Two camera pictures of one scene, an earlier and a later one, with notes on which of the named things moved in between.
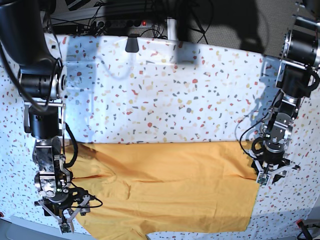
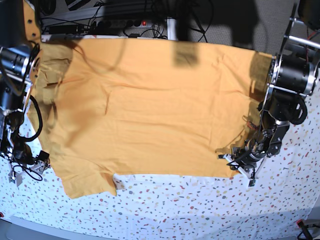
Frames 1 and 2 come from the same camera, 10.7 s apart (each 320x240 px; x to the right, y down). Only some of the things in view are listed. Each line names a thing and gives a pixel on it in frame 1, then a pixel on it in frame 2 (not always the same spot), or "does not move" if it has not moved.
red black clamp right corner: [300, 224] does not move
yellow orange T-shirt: [140, 188] to [105, 106]
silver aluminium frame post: [172, 34] does not move
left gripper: [75, 198] to [22, 153]
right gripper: [273, 156] to [246, 155]
